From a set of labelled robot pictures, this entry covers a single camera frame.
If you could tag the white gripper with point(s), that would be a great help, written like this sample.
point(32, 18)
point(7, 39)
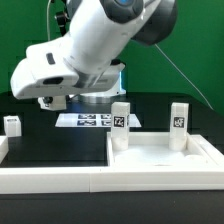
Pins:
point(34, 80)

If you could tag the white square table top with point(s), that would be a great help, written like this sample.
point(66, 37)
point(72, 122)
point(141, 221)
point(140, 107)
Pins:
point(152, 149)

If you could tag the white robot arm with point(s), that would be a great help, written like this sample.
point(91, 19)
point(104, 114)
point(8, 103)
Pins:
point(84, 60)

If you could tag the marker sheet with tags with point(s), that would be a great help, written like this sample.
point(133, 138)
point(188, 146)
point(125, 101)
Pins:
point(95, 120)

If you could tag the white U-shaped fence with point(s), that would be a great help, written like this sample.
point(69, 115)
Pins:
point(110, 178)

